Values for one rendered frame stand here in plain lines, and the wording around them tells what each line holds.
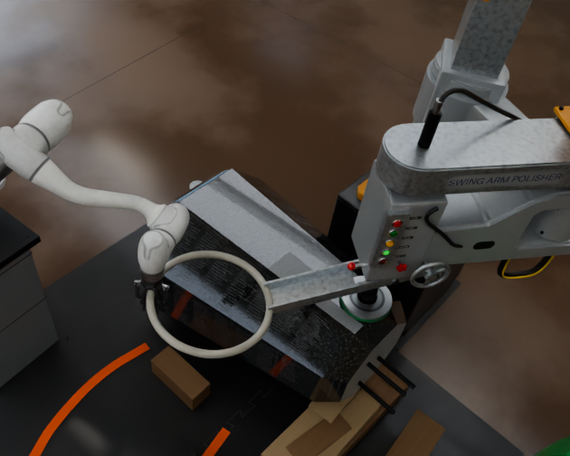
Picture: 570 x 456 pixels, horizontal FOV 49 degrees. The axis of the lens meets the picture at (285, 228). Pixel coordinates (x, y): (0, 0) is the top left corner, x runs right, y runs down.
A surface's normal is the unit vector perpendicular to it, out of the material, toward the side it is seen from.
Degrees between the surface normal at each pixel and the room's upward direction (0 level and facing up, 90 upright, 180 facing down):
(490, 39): 90
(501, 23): 90
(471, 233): 90
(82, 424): 0
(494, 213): 40
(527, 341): 0
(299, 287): 16
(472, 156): 0
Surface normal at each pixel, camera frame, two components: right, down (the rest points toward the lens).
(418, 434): 0.11, -0.65
